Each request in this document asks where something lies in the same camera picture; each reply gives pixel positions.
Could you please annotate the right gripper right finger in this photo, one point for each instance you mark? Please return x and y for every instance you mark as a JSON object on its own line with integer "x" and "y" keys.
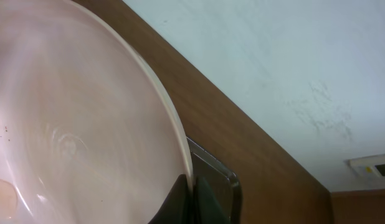
{"x": 207, "y": 209}

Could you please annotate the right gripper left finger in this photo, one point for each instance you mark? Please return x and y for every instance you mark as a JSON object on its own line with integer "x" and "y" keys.
{"x": 175, "y": 208}

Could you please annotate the brown plastic serving tray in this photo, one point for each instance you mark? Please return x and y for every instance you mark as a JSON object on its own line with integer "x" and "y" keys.
{"x": 222, "y": 180}

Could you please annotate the white plate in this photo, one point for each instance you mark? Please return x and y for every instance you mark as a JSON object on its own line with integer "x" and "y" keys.
{"x": 88, "y": 134}

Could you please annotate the white wall outlet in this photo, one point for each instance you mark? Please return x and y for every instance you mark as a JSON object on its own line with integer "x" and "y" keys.
{"x": 371, "y": 167}

